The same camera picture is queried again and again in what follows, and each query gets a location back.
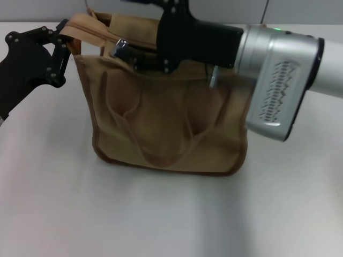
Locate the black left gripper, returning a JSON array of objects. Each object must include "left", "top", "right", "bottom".
[{"left": 0, "top": 18, "right": 75, "bottom": 120}]

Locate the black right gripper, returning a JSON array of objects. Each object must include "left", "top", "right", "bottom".
[{"left": 128, "top": 0, "right": 244, "bottom": 74}]

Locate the silver metal zipper pull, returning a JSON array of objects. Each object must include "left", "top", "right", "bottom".
[{"left": 112, "top": 38, "right": 130, "bottom": 58}]

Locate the khaki canvas food bag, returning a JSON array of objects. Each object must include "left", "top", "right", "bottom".
[{"left": 60, "top": 12, "right": 254, "bottom": 177}]

